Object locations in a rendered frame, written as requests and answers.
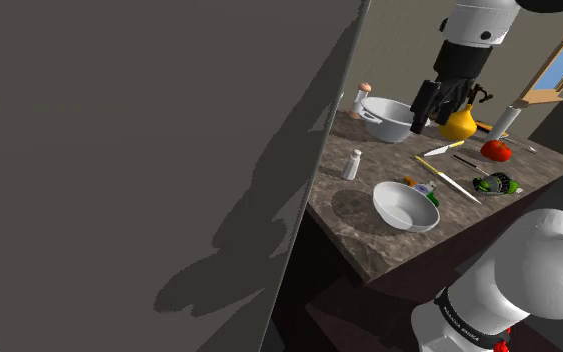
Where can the red tomato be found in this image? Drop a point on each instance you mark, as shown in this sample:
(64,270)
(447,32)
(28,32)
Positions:
(496,150)

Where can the white salt shaker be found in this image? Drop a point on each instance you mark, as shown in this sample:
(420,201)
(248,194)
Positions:
(351,166)

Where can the yellow spray bottle black nozzle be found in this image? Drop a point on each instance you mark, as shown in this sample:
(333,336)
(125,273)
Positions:
(459,126)

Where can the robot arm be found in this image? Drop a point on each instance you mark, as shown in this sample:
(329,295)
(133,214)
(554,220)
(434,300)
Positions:
(539,273)

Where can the green and black gadget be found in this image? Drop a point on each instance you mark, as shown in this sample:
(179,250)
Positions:
(494,184)

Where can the silver utensil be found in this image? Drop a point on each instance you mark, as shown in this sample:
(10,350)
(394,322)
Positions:
(522,144)

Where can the white bowl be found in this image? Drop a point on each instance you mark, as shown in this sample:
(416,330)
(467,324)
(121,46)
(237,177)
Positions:
(403,207)

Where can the orange and black tool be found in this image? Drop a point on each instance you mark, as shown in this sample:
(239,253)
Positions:
(483,128)

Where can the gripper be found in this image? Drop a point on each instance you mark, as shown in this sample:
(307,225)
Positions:
(461,61)

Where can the white pepper mill wooden top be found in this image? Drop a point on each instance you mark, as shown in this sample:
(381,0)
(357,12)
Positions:
(360,100)

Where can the white cylinder roll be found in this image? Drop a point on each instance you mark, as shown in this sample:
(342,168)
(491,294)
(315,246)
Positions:
(504,122)

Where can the wooden framed window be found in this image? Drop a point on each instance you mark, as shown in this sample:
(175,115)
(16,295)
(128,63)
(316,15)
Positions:
(561,63)

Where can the small green bottle orange cap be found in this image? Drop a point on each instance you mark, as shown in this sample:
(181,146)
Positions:
(429,192)

